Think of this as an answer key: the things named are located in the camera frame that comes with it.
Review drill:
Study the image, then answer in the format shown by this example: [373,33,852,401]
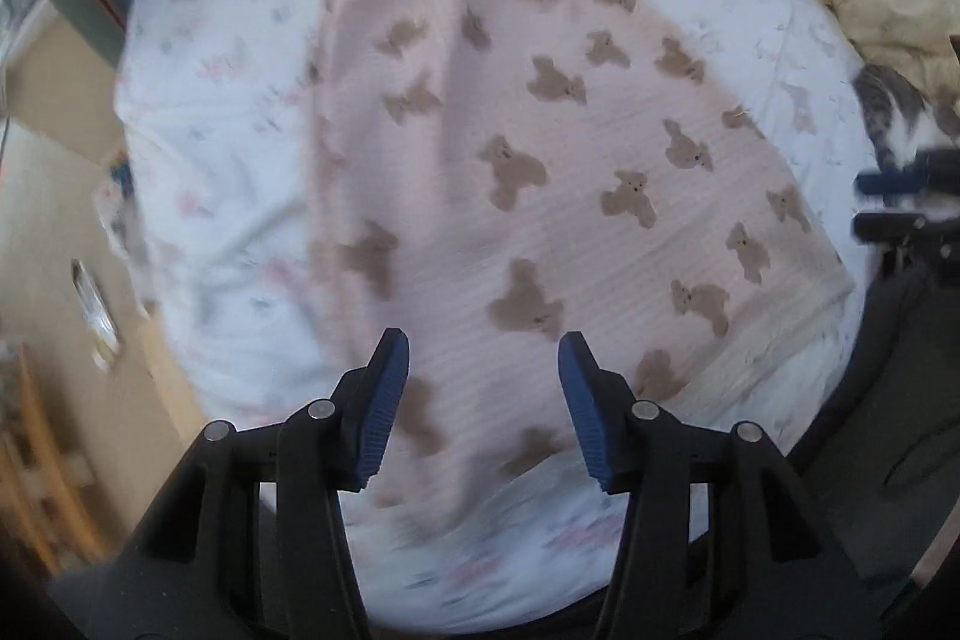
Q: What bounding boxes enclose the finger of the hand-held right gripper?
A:
[853,211,960,248]
[856,149,960,197]

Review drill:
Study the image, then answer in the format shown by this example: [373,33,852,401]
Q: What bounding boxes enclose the person's dark trousers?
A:
[787,265,960,603]

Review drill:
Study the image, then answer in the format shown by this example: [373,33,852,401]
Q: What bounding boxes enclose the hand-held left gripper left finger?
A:
[124,329,410,640]

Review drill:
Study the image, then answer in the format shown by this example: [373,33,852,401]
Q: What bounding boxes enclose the white printed bed sheet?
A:
[112,0,875,633]

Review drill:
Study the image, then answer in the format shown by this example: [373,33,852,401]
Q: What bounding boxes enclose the pink bear print pants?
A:
[300,0,857,513]

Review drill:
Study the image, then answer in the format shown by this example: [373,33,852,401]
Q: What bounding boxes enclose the brown cardboard box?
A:
[0,2,128,161]

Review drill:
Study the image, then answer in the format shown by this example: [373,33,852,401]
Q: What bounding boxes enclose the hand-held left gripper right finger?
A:
[559,331,863,640]

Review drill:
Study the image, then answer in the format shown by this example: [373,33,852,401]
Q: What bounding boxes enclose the grey and white cat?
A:
[853,64,960,176]

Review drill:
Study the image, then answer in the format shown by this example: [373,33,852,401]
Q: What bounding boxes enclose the wooden furniture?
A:
[0,340,98,573]

